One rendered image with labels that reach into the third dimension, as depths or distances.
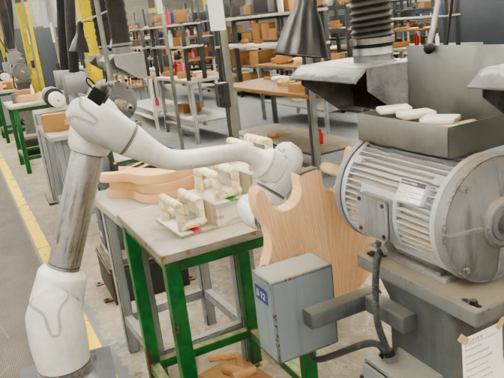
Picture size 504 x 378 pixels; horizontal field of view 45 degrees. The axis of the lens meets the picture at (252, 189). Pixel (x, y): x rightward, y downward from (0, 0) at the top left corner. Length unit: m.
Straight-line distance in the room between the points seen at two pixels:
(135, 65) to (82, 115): 1.86
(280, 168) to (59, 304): 0.75
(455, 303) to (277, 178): 0.83
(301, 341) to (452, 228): 0.45
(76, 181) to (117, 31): 1.89
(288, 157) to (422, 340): 0.77
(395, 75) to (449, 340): 0.61
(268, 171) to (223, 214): 0.44
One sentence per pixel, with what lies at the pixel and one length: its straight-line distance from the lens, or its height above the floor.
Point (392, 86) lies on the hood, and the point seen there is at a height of 1.48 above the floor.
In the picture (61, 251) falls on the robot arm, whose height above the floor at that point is 1.04.
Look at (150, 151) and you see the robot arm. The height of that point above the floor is 1.33.
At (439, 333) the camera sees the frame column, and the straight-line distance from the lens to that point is 1.30.
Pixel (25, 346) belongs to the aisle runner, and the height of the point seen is 0.00.
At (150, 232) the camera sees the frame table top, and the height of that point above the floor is 0.93.
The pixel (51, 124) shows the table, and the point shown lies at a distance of 5.49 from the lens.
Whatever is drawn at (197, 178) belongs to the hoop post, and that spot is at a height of 1.08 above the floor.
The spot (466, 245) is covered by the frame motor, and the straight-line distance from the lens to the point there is 1.18.
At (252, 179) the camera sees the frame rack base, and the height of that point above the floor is 1.08.
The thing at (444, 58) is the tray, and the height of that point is 1.54.
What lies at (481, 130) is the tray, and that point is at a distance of 1.22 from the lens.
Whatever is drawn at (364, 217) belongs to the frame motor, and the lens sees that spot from 1.31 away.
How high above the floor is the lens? 1.67
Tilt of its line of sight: 16 degrees down
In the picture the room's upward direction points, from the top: 7 degrees counter-clockwise
